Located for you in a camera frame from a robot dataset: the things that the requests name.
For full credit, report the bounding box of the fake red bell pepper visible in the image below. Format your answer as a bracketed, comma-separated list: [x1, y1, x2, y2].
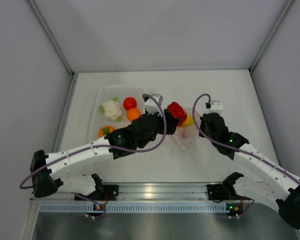
[167, 101, 188, 127]

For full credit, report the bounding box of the small yellow fake fruit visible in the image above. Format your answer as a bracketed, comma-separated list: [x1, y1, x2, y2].
[182, 115, 194, 127]

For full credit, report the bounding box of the clear zip top bag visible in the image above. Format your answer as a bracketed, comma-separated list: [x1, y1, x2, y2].
[172, 107, 200, 150]

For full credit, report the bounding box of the fake orange fruit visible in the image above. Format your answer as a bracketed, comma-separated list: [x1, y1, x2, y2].
[126, 107, 142, 122]

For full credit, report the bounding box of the fake red tomato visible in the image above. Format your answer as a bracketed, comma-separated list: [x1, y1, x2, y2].
[123, 97, 138, 111]

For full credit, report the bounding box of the fake orange bell pepper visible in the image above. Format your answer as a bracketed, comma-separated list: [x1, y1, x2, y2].
[98, 125, 115, 138]

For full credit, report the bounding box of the fake white cauliflower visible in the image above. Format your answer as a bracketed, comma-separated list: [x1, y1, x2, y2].
[99, 97, 123, 121]

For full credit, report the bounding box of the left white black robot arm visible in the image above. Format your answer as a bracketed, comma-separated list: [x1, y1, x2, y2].
[30, 109, 180, 200]

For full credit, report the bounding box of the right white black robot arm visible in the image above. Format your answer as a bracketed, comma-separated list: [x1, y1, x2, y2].
[199, 112, 300, 230]

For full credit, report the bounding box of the white plastic basket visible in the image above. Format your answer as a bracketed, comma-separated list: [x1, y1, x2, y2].
[86, 85, 145, 142]

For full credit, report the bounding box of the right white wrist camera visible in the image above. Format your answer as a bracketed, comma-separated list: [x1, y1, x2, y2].
[205, 100, 223, 115]

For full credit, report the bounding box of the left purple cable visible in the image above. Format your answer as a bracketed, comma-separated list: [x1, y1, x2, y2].
[19, 93, 169, 190]

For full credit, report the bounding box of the purple cable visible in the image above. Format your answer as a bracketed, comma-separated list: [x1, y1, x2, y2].
[19, 93, 169, 190]
[192, 93, 300, 196]

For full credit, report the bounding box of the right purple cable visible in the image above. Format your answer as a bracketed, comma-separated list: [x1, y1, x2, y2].
[192, 93, 300, 196]

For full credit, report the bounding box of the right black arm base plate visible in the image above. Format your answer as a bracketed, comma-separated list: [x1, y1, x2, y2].
[207, 184, 230, 203]

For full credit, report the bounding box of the aluminium mounting rail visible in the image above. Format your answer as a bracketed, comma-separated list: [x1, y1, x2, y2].
[29, 181, 276, 202]

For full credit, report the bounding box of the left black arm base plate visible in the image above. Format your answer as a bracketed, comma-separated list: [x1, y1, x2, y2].
[74, 184, 119, 202]

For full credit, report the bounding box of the white slotted cable duct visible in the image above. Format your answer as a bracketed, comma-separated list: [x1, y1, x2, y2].
[39, 202, 241, 214]

